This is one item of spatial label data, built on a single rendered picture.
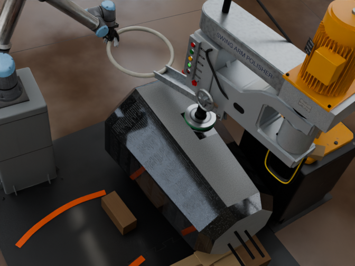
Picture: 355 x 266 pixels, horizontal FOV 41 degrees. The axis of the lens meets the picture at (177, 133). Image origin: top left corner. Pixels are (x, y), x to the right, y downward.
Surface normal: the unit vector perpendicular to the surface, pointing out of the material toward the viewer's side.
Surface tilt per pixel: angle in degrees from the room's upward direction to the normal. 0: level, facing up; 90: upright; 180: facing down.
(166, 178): 45
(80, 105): 0
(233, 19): 0
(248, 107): 90
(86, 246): 0
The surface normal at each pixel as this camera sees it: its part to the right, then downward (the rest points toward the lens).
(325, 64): -0.74, 0.45
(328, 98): 0.12, -0.63
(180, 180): -0.50, -0.20
